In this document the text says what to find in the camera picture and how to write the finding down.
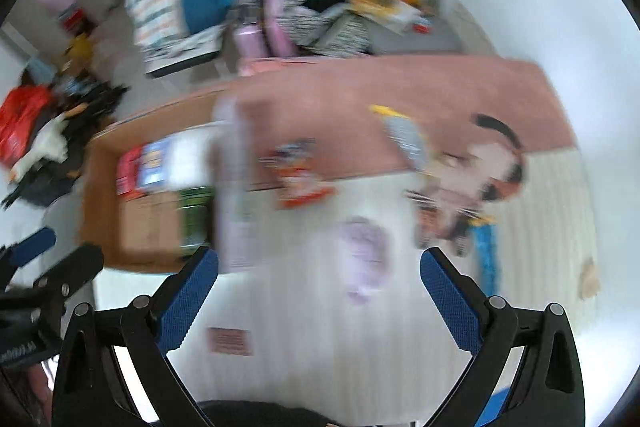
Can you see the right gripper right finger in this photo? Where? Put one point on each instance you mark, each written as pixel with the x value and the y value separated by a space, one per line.
pixel 547 388

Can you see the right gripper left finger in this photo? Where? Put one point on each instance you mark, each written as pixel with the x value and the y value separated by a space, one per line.
pixel 90 388

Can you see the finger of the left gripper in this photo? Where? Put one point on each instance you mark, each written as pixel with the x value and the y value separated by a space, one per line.
pixel 17 255
pixel 65 278

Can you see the red snack packet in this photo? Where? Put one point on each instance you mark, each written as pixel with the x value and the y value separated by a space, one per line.
pixel 128 168

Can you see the green wet wipes pack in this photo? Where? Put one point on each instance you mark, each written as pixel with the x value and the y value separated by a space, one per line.
pixel 196 212

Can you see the blue cartoon tissue pack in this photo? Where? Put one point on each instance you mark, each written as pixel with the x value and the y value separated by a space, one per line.
pixel 152 173

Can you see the white knit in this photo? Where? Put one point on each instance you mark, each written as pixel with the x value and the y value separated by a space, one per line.
pixel 191 157

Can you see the yellow grey sponge pack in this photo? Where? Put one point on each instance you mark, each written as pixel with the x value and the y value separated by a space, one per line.
pixel 406 134

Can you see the brown cardboard box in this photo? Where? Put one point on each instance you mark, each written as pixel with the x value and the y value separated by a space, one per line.
pixel 143 235

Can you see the white goose plush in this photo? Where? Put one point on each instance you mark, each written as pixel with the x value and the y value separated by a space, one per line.
pixel 49 144

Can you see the blue feather toy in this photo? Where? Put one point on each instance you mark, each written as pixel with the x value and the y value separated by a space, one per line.
pixel 485 247

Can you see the red plastic bag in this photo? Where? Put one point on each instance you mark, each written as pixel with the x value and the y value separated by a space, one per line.
pixel 18 115

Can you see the lilac cloth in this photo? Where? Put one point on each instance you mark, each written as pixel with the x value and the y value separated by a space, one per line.
pixel 365 258

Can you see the orange snack packet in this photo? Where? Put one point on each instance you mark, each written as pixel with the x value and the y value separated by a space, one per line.
pixel 293 166

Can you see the pink and cream cat rug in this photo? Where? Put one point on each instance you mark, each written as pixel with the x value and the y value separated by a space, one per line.
pixel 285 331

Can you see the pink packaged bedding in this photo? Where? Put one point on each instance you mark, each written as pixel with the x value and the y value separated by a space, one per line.
pixel 253 66

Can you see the pink suitcase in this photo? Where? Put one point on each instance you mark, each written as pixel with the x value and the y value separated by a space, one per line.
pixel 257 32

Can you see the black white patterned bag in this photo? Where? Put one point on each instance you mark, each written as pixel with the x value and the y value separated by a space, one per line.
pixel 329 28

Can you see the yellow white plastic bag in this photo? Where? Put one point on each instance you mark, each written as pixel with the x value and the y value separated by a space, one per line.
pixel 399 16

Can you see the white frame chair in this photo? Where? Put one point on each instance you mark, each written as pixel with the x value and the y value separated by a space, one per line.
pixel 199 49

